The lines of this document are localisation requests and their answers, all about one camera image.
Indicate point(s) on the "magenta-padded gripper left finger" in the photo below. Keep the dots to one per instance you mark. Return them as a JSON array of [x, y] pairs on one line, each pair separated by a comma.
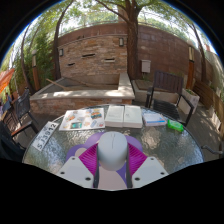
[[76, 170]]

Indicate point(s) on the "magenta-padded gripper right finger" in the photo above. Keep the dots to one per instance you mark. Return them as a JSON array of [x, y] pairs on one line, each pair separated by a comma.
[[148, 170]]

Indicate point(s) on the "white computer mouse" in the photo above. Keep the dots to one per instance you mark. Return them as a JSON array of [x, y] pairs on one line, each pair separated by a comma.
[[112, 150]]

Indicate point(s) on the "purple paw-shaped mouse pad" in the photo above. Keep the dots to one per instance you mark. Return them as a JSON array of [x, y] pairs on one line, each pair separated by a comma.
[[110, 180]]

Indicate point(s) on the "white number plate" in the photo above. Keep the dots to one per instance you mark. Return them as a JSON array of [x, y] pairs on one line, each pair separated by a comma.
[[45, 136]]

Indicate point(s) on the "blue and white packet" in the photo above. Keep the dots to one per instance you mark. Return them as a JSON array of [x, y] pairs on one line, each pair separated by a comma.
[[154, 119]]

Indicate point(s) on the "white open book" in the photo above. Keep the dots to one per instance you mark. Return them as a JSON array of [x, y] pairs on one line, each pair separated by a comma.
[[123, 116]]

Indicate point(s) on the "white planter box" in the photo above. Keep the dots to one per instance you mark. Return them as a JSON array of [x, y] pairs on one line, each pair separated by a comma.
[[190, 101]]

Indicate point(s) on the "wooden stick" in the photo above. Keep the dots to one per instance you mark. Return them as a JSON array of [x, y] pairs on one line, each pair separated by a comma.
[[56, 83]]

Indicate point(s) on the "dark slatted-back chair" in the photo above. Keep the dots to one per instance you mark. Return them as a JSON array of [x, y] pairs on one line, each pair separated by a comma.
[[168, 81]]

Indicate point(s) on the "grey electrical box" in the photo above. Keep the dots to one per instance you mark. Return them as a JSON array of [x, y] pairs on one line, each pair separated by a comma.
[[146, 66]]

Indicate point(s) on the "orange parasol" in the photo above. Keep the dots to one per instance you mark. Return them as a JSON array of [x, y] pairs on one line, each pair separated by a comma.
[[6, 78]]

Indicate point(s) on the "thick tree trunk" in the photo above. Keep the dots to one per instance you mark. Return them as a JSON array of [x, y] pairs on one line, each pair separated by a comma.
[[132, 50]]

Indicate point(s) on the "slender leaning tree trunk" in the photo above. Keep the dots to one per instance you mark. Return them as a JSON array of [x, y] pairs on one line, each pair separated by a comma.
[[56, 50]]

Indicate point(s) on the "wooden lamp post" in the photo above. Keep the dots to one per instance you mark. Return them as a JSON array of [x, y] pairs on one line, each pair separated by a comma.
[[35, 73], [190, 71]]

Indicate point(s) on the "dark wall lamp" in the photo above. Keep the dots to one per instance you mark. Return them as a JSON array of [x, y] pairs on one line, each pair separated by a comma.
[[121, 42], [61, 52]]

